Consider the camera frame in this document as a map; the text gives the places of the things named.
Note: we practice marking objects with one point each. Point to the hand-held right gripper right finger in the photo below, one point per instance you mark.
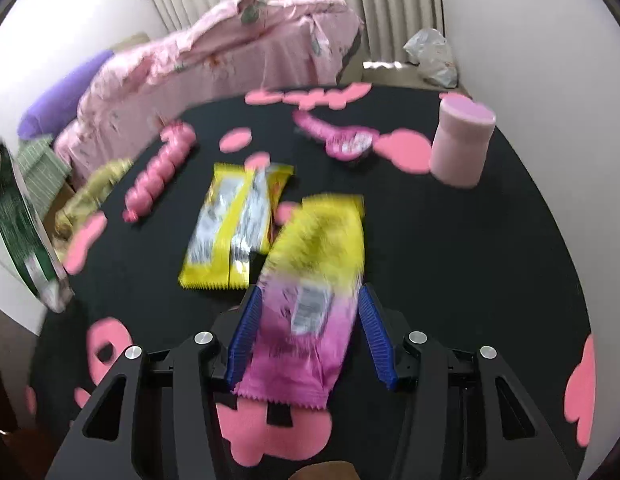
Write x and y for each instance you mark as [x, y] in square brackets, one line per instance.
[374, 340]

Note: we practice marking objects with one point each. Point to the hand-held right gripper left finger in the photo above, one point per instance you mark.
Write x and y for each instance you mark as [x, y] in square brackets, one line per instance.
[245, 330]

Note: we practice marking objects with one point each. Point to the pink and yellow snack packet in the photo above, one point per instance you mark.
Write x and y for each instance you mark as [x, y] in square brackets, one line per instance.
[310, 270]

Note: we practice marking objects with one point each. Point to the yellow plastic bag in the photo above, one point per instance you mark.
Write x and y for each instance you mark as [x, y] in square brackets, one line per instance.
[90, 195]

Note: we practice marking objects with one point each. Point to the green snack packet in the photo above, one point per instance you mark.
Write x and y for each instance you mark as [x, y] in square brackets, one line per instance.
[20, 225]

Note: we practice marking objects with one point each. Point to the pink caterpillar toy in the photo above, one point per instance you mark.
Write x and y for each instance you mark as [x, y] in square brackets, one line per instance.
[160, 175]

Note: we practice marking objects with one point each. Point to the pink plastic scoop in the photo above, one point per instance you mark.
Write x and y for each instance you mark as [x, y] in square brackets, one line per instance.
[340, 142]

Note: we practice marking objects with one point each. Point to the pink cylinder container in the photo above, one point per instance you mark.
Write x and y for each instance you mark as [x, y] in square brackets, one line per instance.
[459, 145]

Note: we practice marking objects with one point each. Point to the green checked cloth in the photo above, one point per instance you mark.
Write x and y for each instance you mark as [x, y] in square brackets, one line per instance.
[42, 167]

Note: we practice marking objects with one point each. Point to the pink floral duvet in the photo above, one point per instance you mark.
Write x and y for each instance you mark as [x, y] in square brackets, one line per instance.
[190, 60]

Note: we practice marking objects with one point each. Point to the white plastic bag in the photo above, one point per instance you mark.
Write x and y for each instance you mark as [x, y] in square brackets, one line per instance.
[432, 55]

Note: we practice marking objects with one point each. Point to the purple pillow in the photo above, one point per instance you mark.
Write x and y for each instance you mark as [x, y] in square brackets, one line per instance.
[60, 100]

